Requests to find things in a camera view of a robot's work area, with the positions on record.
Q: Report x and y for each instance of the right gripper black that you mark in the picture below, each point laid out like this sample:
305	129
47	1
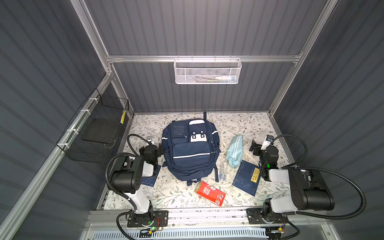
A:
256	148

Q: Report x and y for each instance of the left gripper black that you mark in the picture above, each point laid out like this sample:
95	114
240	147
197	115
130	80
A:
160	151

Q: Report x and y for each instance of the navy book yellow label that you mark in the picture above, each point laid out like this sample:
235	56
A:
247	178
150	181

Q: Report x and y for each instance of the navy blue student backpack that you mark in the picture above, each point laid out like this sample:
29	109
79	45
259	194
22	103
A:
191	149

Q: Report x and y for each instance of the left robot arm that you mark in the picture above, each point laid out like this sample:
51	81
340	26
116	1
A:
125	172

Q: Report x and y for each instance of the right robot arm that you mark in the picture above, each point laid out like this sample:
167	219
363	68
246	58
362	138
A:
309	193

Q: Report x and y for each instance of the clear pack of pens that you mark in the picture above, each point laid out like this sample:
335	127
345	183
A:
222	174

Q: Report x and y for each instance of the light teal pencil pouch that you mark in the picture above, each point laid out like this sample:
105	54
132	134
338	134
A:
235	152

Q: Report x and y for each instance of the floral table mat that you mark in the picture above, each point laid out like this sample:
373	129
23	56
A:
169	192

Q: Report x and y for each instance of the red paper box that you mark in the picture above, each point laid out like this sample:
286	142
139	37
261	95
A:
210	193

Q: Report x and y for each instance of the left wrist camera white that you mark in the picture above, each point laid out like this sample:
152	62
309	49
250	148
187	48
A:
149	139

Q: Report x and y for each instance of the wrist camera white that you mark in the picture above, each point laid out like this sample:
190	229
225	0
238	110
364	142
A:
267	142
149	139

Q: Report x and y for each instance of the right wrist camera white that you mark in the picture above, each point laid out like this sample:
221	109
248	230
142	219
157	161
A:
267	142

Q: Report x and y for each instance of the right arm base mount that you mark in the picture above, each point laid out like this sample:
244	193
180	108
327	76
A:
261	216

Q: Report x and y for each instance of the black wire wall basket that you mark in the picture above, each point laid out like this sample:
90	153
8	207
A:
96	135

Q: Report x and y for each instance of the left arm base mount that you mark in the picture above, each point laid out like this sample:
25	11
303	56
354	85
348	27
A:
155	219

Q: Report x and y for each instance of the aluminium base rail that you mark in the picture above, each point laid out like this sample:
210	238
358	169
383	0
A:
195	217

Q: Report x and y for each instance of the white wire mesh basket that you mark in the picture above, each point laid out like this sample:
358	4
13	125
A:
207	70

